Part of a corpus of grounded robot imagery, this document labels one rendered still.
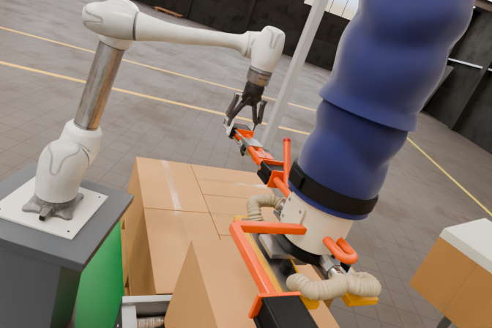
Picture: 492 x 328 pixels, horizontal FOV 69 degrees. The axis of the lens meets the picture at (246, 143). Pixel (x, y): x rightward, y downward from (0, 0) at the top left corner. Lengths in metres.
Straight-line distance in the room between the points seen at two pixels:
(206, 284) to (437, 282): 1.46
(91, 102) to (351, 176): 1.12
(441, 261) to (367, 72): 1.62
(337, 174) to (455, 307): 1.57
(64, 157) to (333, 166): 1.02
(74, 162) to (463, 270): 1.91
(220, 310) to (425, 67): 0.81
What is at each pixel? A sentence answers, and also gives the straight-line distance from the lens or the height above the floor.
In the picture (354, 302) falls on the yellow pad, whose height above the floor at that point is 1.18.
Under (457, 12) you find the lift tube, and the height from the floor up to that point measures 1.85.
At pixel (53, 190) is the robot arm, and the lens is 1.54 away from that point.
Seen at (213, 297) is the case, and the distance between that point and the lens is 1.13.
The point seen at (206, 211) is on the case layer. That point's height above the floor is 0.54.
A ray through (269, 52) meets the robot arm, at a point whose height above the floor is 1.61.
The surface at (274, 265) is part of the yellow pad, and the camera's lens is 0.93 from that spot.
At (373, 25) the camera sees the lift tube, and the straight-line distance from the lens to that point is 0.79.
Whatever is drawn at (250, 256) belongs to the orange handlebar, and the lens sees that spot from 0.72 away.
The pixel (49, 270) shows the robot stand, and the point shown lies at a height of 0.54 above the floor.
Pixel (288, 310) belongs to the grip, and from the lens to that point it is 0.63.
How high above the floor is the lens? 1.73
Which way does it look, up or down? 20 degrees down
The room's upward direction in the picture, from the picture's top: 20 degrees clockwise
